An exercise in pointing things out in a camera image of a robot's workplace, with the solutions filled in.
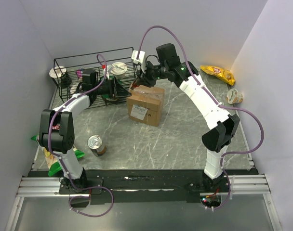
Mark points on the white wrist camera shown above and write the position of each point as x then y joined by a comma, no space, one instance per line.
106,70
139,59

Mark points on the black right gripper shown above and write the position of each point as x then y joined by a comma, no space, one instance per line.
144,78

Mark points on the yellow Lays chips bag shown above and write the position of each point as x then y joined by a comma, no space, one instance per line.
222,74

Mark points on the black wire basket rack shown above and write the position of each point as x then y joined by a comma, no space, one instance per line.
89,61

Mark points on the silver tin can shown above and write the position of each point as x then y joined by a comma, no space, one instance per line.
96,145

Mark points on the Chobani yogurt cup in rack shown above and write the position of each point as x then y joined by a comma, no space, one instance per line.
118,70

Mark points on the aluminium frame rail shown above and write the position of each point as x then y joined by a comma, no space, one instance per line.
39,207

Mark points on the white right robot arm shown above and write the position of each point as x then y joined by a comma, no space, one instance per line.
221,123

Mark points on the black cone object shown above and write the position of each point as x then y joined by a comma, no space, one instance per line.
65,80

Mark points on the brown cardboard express box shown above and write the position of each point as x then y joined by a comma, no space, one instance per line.
145,105

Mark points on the purple label small cup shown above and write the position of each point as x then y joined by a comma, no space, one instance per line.
79,73

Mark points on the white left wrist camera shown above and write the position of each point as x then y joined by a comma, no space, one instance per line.
106,70

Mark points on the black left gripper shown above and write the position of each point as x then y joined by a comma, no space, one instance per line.
116,90

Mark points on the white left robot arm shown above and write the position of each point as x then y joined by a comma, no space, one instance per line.
56,133

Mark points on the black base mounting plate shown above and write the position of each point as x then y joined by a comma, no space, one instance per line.
131,186

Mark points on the green chips bag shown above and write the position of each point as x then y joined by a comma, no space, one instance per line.
52,161

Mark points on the red black utility knife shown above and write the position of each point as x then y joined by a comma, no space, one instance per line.
137,82

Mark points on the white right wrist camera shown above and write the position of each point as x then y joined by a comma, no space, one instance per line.
139,59

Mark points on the green lid canister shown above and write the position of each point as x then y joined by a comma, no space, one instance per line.
109,100

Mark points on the Chobani yogurt cup right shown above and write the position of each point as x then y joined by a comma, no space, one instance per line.
234,96

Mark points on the white paper cup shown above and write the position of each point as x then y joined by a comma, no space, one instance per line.
57,73

